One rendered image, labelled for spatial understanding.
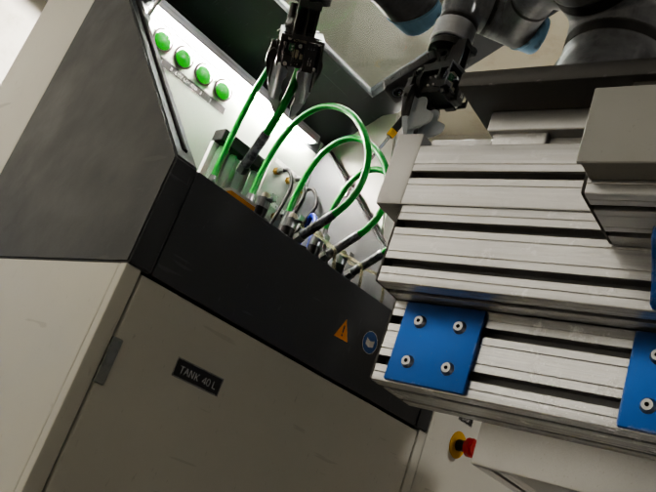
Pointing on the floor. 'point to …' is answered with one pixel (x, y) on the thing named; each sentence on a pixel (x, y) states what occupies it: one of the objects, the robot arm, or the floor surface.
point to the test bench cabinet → (61, 358)
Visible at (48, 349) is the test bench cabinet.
